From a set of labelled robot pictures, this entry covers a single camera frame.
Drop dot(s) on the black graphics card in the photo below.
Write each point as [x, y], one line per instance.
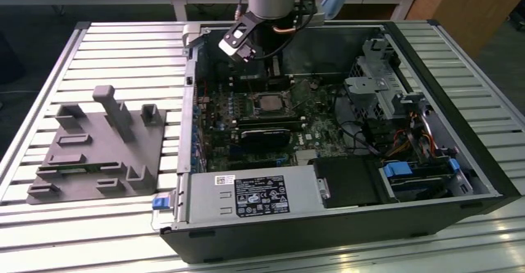
[262, 137]

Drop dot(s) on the silver chipset heatsink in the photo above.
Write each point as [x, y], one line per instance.
[305, 156]

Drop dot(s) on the blue latch tab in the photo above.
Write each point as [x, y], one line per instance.
[453, 166]

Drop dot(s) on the grey metal drive cage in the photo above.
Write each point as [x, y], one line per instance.
[365, 85]

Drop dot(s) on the black RAM stick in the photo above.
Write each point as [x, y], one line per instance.
[266, 120]

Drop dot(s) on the green motherboard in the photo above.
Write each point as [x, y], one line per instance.
[324, 131]

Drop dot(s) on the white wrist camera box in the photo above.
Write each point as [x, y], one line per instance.
[237, 42]

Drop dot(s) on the wooden cabinet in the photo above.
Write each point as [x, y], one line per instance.
[471, 8]

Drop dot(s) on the grey power supply unit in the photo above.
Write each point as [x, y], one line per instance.
[205, 193]

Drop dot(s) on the black open PC case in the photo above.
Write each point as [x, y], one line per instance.
[286, 242]

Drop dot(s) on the grey parts rack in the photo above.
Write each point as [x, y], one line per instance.
[102, 150]

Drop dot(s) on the blue plastic clip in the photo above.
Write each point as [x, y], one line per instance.
[161, 202]

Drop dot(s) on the green RAM stick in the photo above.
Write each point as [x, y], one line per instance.
[77, 170]

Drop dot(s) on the silver square CPU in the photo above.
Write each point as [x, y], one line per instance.
[270, 101]

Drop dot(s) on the CPU socket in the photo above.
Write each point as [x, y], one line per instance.
[257, 112]

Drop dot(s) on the blue disk carrier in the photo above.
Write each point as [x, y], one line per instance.
[395, 170]

